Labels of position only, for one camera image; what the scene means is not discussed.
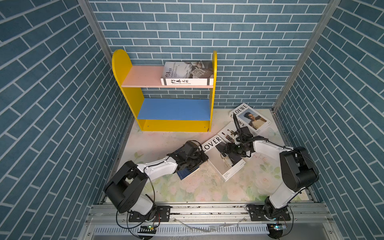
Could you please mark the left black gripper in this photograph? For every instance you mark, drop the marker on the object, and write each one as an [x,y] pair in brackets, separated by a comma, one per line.
[199,159]

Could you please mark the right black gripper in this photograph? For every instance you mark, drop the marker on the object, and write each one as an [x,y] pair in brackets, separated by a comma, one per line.
[232,150]

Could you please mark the navy blue book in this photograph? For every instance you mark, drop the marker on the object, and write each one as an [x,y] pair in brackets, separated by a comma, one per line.
[183,174]

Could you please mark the white LOVER book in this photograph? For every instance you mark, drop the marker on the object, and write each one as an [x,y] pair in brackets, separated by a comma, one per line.
[226,165]

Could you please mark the Heritage Cultural book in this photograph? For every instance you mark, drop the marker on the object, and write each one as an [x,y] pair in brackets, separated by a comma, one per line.
[188,74]

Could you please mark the white brown-pattern book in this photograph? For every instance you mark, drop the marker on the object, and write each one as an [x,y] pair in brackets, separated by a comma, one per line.
[229,133]

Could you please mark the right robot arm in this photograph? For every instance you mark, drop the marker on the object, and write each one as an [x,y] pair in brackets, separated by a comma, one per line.
[298,170]

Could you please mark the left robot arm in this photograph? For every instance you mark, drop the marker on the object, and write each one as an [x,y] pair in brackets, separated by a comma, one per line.
[125,188]

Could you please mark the white LOEWE book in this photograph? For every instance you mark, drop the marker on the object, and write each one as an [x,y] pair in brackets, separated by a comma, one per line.
[248,117]

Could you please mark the yellow pink blue bookshelf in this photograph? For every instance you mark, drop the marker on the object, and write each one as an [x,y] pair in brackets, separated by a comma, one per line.
[163,115]

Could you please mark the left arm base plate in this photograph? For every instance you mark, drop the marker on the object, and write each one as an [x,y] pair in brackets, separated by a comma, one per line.
[157,214]

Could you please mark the aluminium front rail frame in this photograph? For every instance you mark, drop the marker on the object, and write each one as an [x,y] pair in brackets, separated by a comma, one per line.
[212,221]

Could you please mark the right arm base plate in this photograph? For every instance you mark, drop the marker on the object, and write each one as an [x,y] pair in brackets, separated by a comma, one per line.
[267,213]

